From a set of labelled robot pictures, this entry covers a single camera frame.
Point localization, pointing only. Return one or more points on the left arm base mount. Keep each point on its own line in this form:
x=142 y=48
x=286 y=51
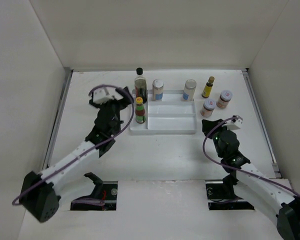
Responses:
x=103 y=196

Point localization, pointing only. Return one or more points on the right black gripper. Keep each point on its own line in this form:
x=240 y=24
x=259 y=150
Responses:
x=206 y=123

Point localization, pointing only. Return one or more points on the small yellow oil bottle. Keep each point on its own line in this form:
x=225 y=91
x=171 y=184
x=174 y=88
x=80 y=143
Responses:
x=208 y=87

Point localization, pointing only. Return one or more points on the orange spice jar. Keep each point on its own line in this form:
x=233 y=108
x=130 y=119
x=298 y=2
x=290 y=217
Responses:
x=224 y=99
x=208 y=107

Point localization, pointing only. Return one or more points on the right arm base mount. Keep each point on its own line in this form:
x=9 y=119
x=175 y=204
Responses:
x=221 y=197

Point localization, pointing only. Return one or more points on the white granule jar blue label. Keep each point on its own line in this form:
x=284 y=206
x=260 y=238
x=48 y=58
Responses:
x=157 y=90

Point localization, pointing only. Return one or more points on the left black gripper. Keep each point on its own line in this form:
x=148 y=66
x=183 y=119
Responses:
x=113 y=101

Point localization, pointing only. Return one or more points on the white divided organizer tray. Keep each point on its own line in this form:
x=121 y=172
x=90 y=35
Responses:
x=169 y=116

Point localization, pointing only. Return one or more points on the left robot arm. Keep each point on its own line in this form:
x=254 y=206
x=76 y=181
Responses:
x=69 y=179

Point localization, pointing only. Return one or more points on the dark soy sauce bottle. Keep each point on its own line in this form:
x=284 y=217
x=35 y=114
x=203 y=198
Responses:
x=140 y=85

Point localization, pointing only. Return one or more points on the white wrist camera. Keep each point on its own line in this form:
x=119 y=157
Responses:
x=101 y=96
x=236 y=123

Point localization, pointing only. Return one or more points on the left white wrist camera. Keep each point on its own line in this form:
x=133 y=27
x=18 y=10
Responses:
x=101 y=96

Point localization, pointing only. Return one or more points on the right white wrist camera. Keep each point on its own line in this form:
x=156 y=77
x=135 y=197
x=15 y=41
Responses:
x=236 y=123

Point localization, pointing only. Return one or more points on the orange spice jar back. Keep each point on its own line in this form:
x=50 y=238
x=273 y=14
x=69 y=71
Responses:
x=224 y=99

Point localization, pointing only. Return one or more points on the orange spice jar front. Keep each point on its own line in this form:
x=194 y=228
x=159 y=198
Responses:
x=208 y=107

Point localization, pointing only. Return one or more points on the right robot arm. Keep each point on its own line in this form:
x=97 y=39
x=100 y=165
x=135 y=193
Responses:
x=279 y=203

